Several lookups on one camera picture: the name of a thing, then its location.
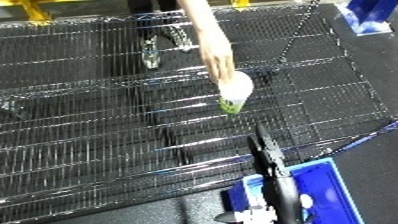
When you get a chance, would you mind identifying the person's left hand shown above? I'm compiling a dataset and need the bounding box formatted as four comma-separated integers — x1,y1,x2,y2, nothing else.
197,35,239,84

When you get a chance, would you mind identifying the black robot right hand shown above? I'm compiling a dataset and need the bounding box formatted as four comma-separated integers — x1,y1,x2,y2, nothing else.
245,122,308,224

